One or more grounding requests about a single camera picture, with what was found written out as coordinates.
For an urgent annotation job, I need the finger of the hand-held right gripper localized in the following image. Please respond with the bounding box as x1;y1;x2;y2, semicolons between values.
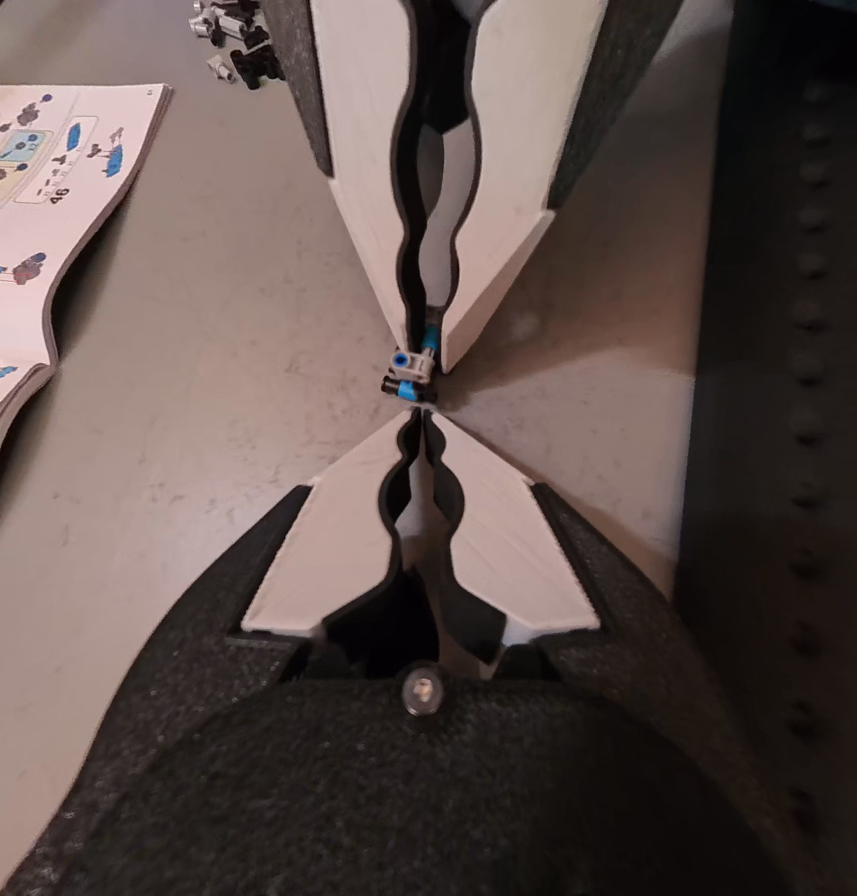
308;0;429;354
435;0;609;373

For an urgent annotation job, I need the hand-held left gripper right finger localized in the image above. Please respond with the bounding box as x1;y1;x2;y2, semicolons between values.
423;412;602;662

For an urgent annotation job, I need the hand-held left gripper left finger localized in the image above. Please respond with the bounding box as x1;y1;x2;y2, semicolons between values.
241;408;422;641

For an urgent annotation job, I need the grey and blue connector assembly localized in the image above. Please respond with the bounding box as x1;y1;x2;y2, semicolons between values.
381;307;445;406

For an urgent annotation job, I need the grey desk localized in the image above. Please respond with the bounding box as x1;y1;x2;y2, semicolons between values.
0;0;733;896

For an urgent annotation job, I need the pile of small building parts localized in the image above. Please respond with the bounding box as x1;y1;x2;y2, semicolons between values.
188;0;286;91

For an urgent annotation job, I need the dark dimpled mat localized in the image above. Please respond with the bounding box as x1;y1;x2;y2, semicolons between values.
673;0;857;896

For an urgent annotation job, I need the open instruction booklet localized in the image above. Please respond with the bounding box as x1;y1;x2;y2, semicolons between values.
0;84;174;533

